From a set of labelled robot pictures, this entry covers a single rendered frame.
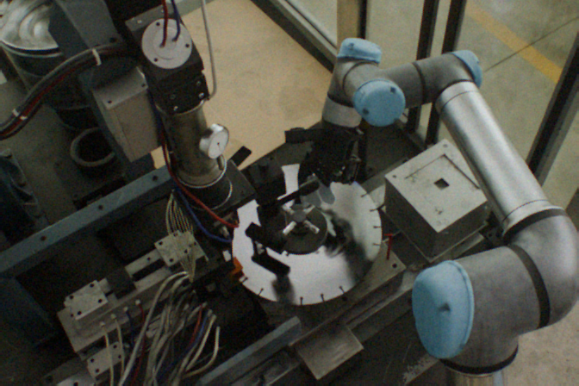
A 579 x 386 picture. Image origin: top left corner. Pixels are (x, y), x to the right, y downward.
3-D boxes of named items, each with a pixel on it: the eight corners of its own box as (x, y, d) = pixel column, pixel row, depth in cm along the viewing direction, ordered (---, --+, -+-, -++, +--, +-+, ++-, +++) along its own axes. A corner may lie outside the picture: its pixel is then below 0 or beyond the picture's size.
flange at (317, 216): (283, 201, 137) (283, 194, 135) (333, 214, 135) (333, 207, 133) (265, 245, 131) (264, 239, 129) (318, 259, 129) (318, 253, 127)
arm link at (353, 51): (351, 48, 110) (336, 32, 117) (333, 107, 115) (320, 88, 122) (392, 55, 112) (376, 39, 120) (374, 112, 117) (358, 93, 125)
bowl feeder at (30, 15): (124, 50, 196) (87, -52, 166) (171, 113, 180) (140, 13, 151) (28, 96, 187) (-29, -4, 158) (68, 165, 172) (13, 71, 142)
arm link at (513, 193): (640, 281, 80) (469, 28, 109) (558, 305, 79) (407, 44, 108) (608, 319, 90) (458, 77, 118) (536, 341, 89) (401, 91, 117)
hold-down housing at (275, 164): (281, 209, 122) (273, 144, 105) (292, 230, 119) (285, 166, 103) (254, 221, 121) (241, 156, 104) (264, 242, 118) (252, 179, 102)
